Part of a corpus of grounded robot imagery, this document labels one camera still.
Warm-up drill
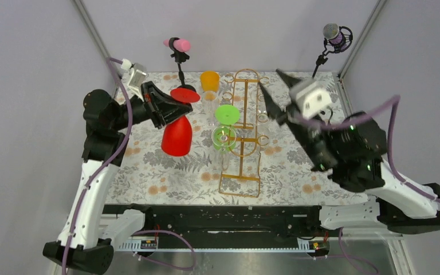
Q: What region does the gold wire wine glass rack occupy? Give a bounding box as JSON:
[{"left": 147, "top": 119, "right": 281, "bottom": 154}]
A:
[{"left": 218, "top": 69, "right": 268, "bottom": 198}]

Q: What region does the tripod stand with purple microphone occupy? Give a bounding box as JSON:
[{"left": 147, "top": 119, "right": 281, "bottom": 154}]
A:
[{"left": 312, "top": 23, "right": 353, "bottom": 78}]

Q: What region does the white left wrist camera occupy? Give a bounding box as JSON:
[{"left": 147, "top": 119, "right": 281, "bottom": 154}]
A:
[{"left": 120, "top": 58, "right": 147, "bottom": 101}]

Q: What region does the clear wine glass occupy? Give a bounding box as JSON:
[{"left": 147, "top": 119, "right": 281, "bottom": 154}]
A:
[
  {"left": 253, "top": 111, "right": 275, "bottom": 148},
  {"left": 202, "top": 91, "right": 219, "bottom": 126},
  {"left": 250, "top": 85, "right": 267, "bottom": 114},
  {"left": 211, "top": 124, "right": 237, "bottom": 172}
]

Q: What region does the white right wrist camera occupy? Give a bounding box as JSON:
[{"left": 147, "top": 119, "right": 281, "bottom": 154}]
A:
[{"left": 289, "top": 78, "right": 332, "bottom": 121}]

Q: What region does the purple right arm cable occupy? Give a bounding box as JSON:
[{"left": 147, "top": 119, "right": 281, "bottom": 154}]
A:
[{"left": 292, "top": 95, "right": 440, "bottom": 275}]

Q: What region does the green plastic wine glass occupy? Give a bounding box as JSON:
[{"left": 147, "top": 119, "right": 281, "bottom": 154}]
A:
[{"left": 211, "top": 104, "right": 240, "bottom": 154}]

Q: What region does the red plastic wine glass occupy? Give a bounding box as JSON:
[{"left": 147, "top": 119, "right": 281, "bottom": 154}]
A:
[{"left": 161, "top": 86, "right": 201, "bottom": 157}]

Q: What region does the black stand with pink microphone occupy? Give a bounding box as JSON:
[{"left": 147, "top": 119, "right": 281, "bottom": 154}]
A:
[{"left": 163, "top": 37, "right": 196, "bottom": 92}]

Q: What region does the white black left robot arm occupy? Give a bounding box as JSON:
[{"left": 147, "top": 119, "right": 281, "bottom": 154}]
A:
[{"left": 42, "top": 81, "right": 198, "bottom": 274}]

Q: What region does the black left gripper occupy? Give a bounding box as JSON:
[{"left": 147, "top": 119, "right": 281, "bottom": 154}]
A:
[{"left": 112, "top": 80, "right": 194, "bottom": 131}]

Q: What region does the floral patterned tablecloth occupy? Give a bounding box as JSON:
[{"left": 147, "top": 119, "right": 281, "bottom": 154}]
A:
[{"left": 106, "top": 72, "right": 369, "bottom": 206}]

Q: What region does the yellow plastic wine glass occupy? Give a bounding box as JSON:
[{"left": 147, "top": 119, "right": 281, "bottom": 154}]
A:
[{"left": 200, "top": 71, "right": 220, "bottom": 92}]

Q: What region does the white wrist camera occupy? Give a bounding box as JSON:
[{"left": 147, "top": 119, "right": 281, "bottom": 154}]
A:
[
  {"left": 120, "top": 58, "right": 147, "bottom": 101},
  {"left": 289, "top": 78, "right": 332, "bottom": 121}
]

